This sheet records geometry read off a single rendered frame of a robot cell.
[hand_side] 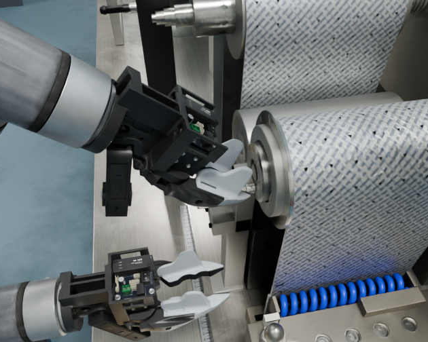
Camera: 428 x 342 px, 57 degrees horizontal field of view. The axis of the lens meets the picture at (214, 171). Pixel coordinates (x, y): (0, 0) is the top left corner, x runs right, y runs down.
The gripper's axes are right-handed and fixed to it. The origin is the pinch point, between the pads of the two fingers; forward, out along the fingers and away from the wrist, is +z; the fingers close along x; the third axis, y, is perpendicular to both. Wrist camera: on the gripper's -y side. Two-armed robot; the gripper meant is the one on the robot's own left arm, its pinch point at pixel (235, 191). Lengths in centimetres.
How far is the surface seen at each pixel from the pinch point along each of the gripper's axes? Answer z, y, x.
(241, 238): 11.7, -10.4, 2.6
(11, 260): 17, -147, 77
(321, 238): 11.5, 2.4, -5.4
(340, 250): 16.9, 1.8, -5.4
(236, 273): 19.0, -19.4, 2.6
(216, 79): 9.1, -3.5, 36.1
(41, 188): 24, -141, 119
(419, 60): 27.3, 24.9, 21.3
